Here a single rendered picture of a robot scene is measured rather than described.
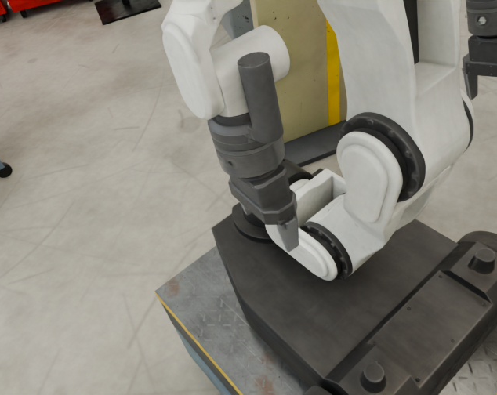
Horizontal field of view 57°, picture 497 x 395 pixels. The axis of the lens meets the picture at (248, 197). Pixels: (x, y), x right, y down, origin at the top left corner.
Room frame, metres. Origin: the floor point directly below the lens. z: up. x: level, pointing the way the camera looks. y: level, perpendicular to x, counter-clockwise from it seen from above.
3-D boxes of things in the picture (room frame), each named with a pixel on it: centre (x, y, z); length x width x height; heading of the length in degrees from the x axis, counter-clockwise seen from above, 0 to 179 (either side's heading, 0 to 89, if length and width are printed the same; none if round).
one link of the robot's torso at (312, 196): (0.65, -0.16, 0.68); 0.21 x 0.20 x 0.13; 32
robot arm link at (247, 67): (0.46, -0.03, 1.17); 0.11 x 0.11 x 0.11; 29
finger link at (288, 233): (0.40, -0.05, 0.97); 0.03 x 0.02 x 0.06; 116
